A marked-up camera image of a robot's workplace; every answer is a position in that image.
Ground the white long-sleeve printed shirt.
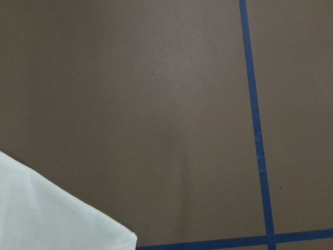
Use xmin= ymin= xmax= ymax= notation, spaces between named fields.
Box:
xmin=1 ymin=153 xmax=137 ymax=249

